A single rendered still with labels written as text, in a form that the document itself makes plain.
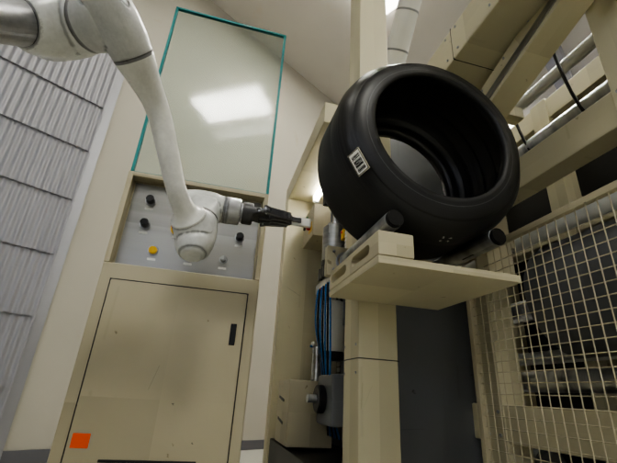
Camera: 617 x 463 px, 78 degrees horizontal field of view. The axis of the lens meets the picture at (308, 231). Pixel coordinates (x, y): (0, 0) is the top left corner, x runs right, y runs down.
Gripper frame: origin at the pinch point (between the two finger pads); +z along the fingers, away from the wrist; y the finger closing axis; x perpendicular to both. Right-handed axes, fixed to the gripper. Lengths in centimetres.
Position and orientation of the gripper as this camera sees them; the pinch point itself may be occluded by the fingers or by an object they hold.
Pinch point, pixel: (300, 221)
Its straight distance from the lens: 131.0
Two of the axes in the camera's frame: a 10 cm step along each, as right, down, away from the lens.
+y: -2.4, 3.7, 9.0
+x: -0.6, 9.2, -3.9
